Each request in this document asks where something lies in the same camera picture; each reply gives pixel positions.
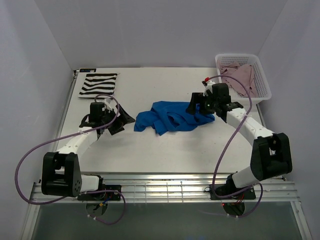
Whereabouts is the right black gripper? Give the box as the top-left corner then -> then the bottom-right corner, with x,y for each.
185,92 -> 219,116

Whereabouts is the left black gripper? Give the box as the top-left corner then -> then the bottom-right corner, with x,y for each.
100,104 -> 135,135

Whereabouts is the black white striped tank top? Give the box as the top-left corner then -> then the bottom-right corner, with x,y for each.
78,73 -> 118,99

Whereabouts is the blue tank top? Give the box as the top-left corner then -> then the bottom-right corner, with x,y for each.
134,101 -> 215,136

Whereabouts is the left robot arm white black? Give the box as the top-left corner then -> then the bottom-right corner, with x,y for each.
41,102 -> 135,200

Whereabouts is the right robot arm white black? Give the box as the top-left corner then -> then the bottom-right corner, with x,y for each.
186,83 -> 293,199

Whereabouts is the white plastic basket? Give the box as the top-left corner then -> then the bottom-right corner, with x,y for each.
215,53 -> 272,105

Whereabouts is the pink garment in basket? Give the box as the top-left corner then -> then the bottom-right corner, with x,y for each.
217,60 -> 258,98

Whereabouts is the blue label sticker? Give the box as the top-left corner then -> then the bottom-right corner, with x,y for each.
79,68 -> 97,73

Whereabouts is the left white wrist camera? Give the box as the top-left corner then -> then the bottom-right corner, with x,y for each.
103,98 -> 117,111

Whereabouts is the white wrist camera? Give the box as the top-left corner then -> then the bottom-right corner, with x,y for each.
103,98 -> 117,111
201,77 -> 215,97

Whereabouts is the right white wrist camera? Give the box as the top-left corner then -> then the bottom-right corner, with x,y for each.
201,77 -> 215,97

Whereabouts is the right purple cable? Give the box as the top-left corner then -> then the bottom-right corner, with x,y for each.
202,74 -> 263,219

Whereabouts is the purple cable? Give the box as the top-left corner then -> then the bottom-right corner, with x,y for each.
202,74 -> 263,219
14,94 -> 126,225

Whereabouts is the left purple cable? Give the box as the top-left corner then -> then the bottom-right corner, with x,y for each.
14,94 -> 126,225

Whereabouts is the aluminium rail frame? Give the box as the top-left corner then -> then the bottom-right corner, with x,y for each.
28,69 -> 300,205

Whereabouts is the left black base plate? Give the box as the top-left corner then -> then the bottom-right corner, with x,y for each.
77,184 -> 122,202

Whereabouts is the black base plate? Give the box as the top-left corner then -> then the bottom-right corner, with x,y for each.
77,184 -> 122,202
203,183 -> 256,200

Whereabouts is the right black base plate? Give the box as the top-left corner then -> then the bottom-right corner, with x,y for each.
203,183 -> 256,200

